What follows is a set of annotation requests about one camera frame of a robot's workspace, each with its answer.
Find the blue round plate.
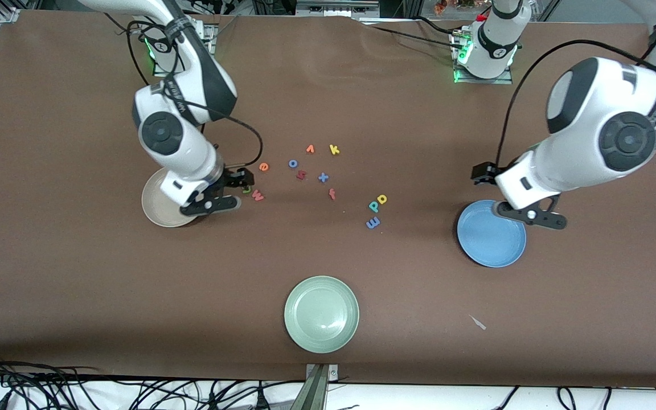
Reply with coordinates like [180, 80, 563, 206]
[457, 199, 527, 268]

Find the beige round plate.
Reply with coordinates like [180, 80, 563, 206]
[141, 165, 210, 228]

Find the pale green round plate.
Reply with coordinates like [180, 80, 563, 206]
[284, 276, 360, 354]

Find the brown table cover sheet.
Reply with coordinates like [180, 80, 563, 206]
[0, 9, 656, 389]

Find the aluminium profile beam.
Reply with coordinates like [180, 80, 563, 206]
[289, 367, 329, 410]

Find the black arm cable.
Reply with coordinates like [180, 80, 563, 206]
[496, 39, 656, 167]
[128, 20, 264, 170]

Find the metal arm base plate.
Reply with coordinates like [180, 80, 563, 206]
[153, 23, 218, 78]
[452, 31, 514, 85]

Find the black base cable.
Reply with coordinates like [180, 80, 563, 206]
[356, 17, 468, 52]

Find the silver metal frame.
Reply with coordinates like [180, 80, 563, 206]
[296, 0, 381, 18]

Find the metal table edge bracket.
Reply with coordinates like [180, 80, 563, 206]
[305, 364, 339, 381]

